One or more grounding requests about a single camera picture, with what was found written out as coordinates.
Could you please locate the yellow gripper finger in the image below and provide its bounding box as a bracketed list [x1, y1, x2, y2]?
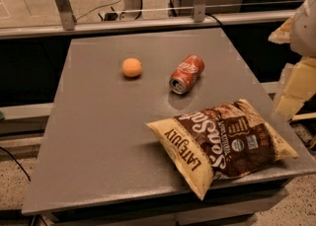
[274, 56, 316, 117]
[268, 17, 293, 44]

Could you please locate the red coke can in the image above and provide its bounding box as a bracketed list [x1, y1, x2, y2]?
[169, 55, 204, 95]

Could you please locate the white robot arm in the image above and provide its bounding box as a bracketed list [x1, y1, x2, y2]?
[268, 0, 316, 118]

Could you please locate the brown yellow chip bag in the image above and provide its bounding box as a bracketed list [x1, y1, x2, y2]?
[147, 99, 298, 199]

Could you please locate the orange fruit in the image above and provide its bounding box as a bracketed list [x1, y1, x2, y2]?
[121, 58, 142, 78]

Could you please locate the grey table base frame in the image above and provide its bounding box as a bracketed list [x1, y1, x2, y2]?
[41, 180, 288, 226]

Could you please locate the white cable on floor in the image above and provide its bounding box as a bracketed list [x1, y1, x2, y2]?
[76, 0, 125, 22]

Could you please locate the left metal rail bracket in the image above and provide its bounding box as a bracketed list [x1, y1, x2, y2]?
[54, 0, 76, 31]

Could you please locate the metal guard rail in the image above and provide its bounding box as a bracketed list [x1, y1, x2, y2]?
[0, 10, 295, 39]

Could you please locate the black floor cable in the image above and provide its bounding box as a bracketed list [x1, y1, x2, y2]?
[0, 146, 32, 183]

